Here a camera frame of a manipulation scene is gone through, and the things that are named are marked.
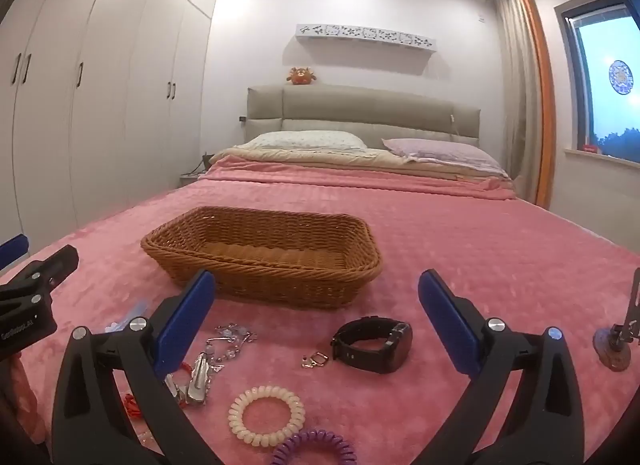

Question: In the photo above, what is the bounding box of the beige folded quilt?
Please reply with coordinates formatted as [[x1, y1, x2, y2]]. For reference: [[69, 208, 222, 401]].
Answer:
[[209, 146, 512, 182]]

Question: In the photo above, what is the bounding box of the red hair tie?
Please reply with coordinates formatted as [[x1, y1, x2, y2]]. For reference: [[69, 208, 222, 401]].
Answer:
[[121, 391, 147, 420]]

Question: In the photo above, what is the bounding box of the white patterned wall shelf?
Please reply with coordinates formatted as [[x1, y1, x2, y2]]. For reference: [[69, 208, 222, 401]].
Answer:
[[296, 24, 441, 54]]

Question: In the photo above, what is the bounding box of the black wristwatch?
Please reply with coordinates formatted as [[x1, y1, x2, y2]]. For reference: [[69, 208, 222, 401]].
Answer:
[[331, 316, 414, 374]]

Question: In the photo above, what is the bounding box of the person's left hand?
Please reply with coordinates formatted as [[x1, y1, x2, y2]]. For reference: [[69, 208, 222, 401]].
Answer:
[[0, 349, 41, 446]]

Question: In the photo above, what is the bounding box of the white wardrobe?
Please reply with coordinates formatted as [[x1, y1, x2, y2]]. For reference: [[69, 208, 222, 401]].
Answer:
[[0, 0, 221, 256]]

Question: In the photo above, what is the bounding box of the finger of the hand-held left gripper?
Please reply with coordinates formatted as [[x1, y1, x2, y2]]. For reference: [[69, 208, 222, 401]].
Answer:
[[22, 245, 81, 296], [0, 234, 29, 268]]

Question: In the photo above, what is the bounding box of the pink blanket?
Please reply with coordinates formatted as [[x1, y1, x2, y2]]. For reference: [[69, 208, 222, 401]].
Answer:
[[0, 155, 640, 465]]

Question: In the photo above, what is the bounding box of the silver metal hair clip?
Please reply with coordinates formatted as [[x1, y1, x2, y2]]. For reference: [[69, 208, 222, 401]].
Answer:
[[184, 351, 214, 419]]

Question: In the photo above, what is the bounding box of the metal keyring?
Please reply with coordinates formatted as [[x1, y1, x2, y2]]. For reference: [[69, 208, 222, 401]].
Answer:
[[205, 322, 259, 362]]

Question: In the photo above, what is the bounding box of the white dotted pillow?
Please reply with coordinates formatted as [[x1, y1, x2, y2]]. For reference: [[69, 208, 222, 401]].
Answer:
[[246, 130, 368, 151]]

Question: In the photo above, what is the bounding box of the beige and orange curtain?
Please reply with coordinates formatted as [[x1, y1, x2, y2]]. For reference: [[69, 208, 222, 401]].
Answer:
[[492, 0, 557, 212]]

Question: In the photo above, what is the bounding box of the purple spiral hair tie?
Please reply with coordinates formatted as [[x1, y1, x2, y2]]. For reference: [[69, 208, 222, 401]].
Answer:
[[270, 427, 358, 465]]

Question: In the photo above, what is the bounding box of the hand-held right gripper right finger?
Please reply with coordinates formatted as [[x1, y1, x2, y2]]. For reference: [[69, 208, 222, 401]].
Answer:
[[418, 269, 587, 465]]

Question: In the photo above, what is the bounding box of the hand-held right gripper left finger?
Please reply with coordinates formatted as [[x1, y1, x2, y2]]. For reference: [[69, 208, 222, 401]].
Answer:
[[50, 269, 221, 465]]

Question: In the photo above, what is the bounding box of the brown wicker basket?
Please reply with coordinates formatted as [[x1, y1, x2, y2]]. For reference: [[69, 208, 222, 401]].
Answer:
[[140, 206, 383, 311]]

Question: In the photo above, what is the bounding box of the grey padded headboard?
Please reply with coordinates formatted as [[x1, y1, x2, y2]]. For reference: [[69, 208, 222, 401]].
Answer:
[[244, 85, 482, 150]]

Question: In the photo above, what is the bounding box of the lilac pillow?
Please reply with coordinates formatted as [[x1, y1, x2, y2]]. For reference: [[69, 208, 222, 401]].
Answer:
[[382, 138, 504, 172]]

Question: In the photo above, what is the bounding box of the light blue hair clip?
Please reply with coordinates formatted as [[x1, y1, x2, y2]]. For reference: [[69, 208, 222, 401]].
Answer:
[[105, 300, 151, 334]]

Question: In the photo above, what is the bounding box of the dark framed window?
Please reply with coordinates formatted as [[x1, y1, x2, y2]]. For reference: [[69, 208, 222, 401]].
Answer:
[[554, 0, 640, 166]]

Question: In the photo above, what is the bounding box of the round blue window sticker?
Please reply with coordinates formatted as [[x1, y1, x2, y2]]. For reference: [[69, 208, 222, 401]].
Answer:
[[607, 60, 640, 96]]

